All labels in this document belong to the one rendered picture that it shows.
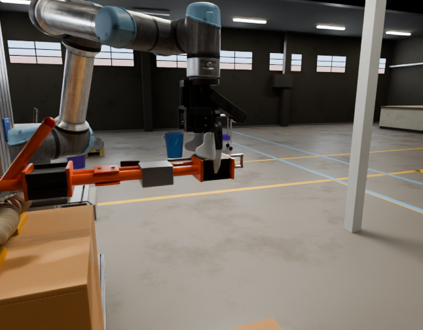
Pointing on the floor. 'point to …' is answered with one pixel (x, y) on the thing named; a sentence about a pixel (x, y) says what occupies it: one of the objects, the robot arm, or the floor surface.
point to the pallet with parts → (98, 146)
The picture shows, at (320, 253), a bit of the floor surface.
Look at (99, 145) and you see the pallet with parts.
